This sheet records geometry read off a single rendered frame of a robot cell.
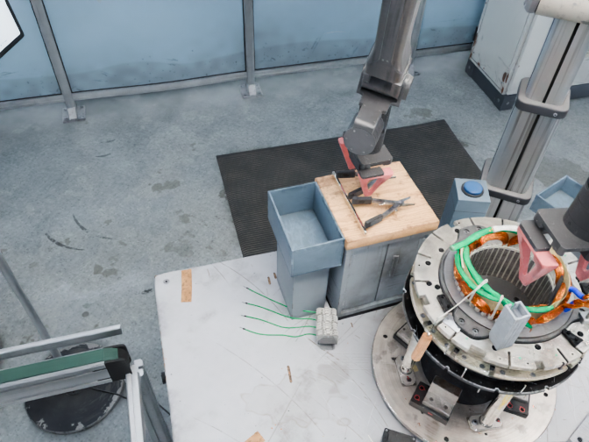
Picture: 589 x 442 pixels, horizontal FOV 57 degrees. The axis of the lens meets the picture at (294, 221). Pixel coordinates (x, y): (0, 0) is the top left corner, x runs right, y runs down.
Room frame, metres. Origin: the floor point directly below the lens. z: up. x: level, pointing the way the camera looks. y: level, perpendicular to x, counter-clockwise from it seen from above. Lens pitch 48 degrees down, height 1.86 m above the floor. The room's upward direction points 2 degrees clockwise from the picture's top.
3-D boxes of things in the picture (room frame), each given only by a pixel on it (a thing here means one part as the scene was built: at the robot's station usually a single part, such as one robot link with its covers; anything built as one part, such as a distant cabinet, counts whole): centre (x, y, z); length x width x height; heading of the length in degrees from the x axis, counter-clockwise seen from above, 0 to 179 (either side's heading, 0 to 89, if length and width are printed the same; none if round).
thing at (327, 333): (0.65, -0.08, 0.80); 0.10 x 0.05 x 0.04; 1
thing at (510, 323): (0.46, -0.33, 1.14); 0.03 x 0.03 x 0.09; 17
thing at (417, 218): (0.80, -0.17, 1.05); 0.20 x 0.19 x 0.02; 110
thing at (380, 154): (0.82, -0.14, 1.20); 0.10 x 0.07 x 0.07; 20
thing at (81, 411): (0.85, 0.76, 0.01); 0.34 x 0.34 x 0.02
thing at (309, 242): (0.74, -0.02, 0.92); 0.17 x 0.11 x 0.28; 20
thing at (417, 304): (0.56, -0.23, 1.06); 0.09 x 0.04 x 0.01; 17
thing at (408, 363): (0.55, -0.25, 0.91); 0.02 x 0.02 x 0.21
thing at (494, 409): (0.44, -0.40, 0.91); 0.02 x 0.02 x 0.21
